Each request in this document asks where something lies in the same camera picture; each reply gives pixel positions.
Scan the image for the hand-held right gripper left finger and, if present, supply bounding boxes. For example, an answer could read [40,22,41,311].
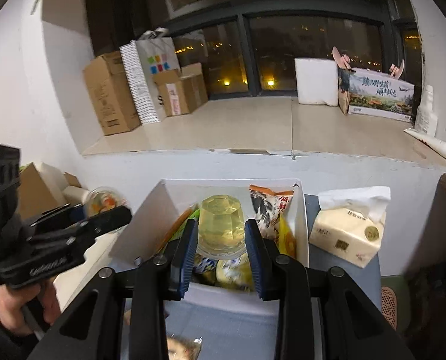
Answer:
[26,218,200,360]

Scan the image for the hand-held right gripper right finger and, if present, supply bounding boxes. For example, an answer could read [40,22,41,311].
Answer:
[244,218,416,360]

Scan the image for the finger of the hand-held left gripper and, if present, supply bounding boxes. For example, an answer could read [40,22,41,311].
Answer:
[27,205,133,247]
[28,202,85,229]

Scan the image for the round fruit jelly cup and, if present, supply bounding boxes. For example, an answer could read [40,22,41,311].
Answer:
[83,186,123,218]

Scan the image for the yellow snack packet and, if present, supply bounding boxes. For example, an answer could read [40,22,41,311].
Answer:
[215,253,255,291]
[279,214,298,259]

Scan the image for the orange snack packet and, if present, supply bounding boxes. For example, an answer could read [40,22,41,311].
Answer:
[155,210,197,256]

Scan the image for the green snack packet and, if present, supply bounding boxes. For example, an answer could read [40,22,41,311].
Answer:
[178,204,201,241]

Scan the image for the clear yellow jelly cup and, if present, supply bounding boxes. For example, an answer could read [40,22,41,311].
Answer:
[196,195,250,259]

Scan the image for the grey orange printed packet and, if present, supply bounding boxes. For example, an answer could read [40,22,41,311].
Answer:
[249,182,300,241]

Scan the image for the white cardboard box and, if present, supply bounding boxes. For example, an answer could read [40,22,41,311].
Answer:
[108,178,310,317]

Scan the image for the person's left hand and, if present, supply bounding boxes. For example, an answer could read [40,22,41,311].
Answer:
[0,279,62,336]

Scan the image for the flat brown cardboard sheet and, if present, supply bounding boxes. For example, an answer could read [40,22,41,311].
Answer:
[18,162,83,220]

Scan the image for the cream tissue box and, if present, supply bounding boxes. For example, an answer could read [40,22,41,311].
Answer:
[308,185,391,269]

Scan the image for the large brown cardboard box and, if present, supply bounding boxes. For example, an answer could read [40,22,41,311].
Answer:
[83,50,141,136]

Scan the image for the dotted white paper bag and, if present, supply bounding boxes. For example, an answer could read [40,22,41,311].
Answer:
[120,27,180,124]

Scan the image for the small brown cardboard box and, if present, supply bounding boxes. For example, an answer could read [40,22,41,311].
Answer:
[152,62,209,118]

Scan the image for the white foam box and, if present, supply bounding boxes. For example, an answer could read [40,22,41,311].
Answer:
[295,57,340,106]

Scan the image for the landscape printed gift box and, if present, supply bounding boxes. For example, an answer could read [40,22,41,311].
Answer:
[337,67,415,122]

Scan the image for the white tube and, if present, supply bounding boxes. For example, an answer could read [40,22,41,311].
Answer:
[403,127,446,162]

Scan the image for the white spray bottle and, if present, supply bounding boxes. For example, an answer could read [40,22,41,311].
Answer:
[414,84,438,136]

